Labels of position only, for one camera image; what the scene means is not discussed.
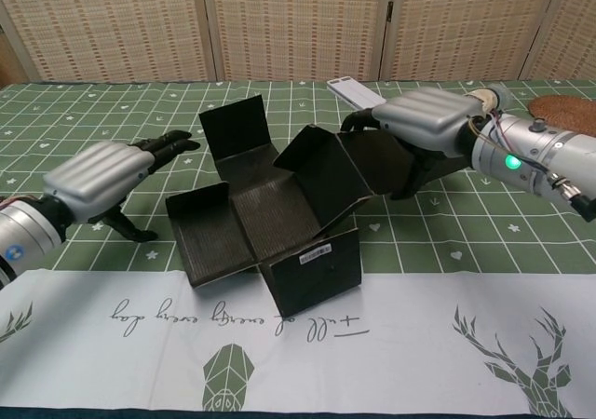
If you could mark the bamboo folding screen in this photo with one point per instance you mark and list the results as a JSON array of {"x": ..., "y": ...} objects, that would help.
[{"x": 116, "y": 18}]

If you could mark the white folding stand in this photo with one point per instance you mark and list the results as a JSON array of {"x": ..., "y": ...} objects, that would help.
[{"x": 354, "y": 92}]

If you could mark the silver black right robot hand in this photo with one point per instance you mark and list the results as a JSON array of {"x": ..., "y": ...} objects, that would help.
[{"x": 428, "y": 116}]

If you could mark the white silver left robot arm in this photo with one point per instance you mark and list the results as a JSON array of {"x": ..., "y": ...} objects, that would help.
[{"x": 23, "y": 233}]

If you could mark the cream mayonnaise squeeze bottle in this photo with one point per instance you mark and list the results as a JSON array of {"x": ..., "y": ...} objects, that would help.
[{"x": 484, "y": 98}]

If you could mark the black cardboard folding box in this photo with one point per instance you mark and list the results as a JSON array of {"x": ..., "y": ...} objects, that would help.
[{"x": 270, "y": 214}]

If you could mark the green grid deer tablecloth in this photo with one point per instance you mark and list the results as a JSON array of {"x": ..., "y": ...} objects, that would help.
[{"x": 419, "y": 260}]

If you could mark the round woven rattan coaster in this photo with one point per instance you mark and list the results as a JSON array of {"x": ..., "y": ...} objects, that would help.
[{"x": 568, "y": 109}]

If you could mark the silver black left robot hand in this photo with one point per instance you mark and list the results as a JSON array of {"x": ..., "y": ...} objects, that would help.
[{"x": 93, "y": 177}]

